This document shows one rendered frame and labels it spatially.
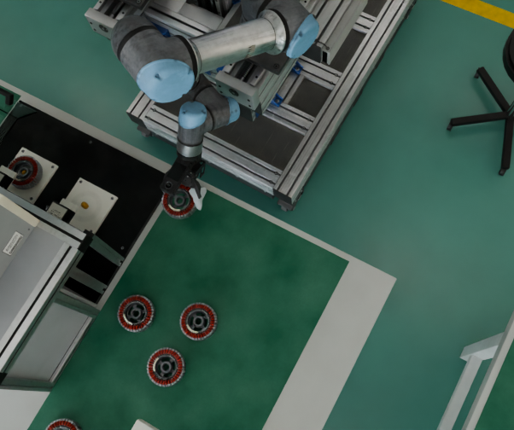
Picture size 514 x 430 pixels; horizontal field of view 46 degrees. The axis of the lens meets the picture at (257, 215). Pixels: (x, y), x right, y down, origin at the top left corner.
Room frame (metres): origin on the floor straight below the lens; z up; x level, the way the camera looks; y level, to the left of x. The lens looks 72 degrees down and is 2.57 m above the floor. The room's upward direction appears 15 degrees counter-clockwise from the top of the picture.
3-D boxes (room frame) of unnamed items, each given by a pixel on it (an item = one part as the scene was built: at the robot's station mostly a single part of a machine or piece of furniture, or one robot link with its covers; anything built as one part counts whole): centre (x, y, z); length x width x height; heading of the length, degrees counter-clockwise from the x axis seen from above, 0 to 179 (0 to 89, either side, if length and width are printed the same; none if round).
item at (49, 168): (0.94, 0.70, 0.78); 0.15 x 0.15 x 0.01; 46
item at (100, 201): (0.77, 0.53, 0.78); 0.15 x 0.15 x 0.01; 46
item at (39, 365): (0.34, 0.66, 0.91); 0.28 x 0.03 x 0.32; 136
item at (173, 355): (0.21, 0.38, 0.77); 0.11 x 0.11 x 0.04
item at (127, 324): (0.39, 0.44, 0.77); 0.11 x 0.11 x 0.04
